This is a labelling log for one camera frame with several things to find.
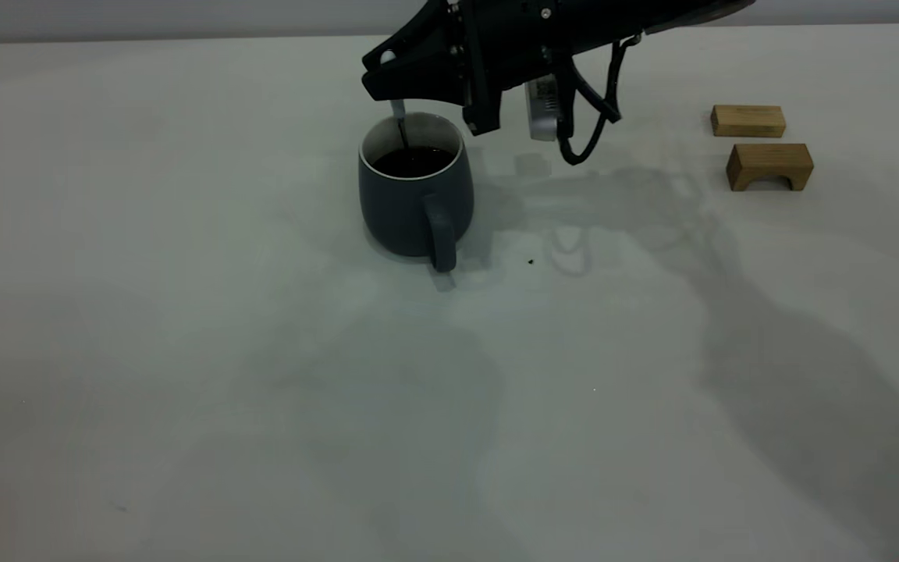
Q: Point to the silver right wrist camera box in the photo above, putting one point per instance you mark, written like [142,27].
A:
[541,109]

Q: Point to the black coffee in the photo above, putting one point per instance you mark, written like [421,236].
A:
[414,162]

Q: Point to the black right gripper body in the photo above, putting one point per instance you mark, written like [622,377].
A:
[543,31]

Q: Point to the flat wooden block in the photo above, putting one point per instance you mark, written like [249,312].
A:
[747,121]

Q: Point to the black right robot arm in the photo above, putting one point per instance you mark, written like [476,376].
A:
[691,14]

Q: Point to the arched wooden block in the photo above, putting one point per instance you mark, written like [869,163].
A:
[769,156]

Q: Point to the grey ceramic mug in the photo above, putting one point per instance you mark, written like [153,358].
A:
[403,215]

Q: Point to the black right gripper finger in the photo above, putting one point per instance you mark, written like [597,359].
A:
[438,27]
[426,78]

